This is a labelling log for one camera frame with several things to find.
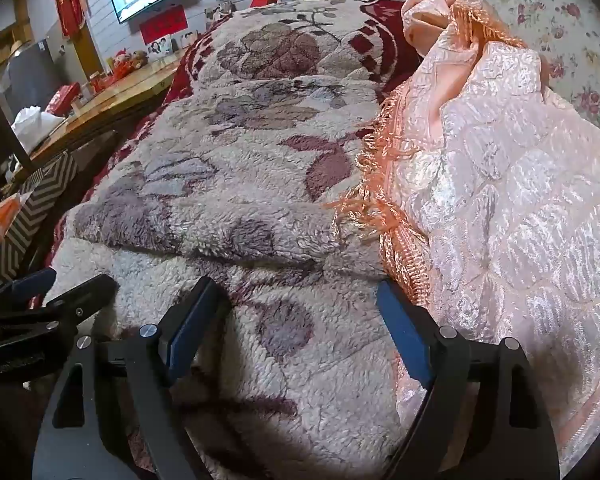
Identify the red gift bag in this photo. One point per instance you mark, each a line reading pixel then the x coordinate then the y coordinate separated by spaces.
pixel 262 1

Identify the large framed photo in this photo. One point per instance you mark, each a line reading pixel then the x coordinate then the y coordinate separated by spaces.
pixel 220 12

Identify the red wall poster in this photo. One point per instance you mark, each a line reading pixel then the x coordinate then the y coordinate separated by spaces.
pixel 164 24

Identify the grey refrigerator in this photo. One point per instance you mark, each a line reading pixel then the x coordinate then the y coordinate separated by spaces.
pixel 30 70

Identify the rose print cloth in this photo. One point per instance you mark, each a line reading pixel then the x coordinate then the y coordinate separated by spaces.
pixel 570 20

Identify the peach satin quilt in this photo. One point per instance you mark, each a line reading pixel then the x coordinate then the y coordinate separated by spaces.
pixel 505 185

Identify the yellow-top wooden cabinet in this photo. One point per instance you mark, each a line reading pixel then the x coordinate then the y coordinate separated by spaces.
pixel 125 90

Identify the white plastic bag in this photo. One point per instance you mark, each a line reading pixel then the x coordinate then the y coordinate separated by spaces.
pixel 35 125

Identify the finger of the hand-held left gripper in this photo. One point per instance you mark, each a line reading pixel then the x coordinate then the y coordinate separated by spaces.
pixel 30 284
pixel 82 297

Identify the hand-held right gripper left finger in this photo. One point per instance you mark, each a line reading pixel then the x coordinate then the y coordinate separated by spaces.
pixel 195 320

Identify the plush toys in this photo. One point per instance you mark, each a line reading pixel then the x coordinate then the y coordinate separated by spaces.
pixel 127 62

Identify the striped cardboard box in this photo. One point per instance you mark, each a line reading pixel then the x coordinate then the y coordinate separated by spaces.
pixel 35 205

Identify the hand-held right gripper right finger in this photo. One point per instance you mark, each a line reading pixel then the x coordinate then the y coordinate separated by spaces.
pixel 405 330

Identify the orange snack packet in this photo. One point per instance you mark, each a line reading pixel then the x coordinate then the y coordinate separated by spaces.
pixel 2 220

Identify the floral fleece blanket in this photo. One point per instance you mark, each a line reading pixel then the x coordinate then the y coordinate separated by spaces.
pixel 240 185

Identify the red box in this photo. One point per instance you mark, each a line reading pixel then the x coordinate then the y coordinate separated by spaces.
pixel 62 97

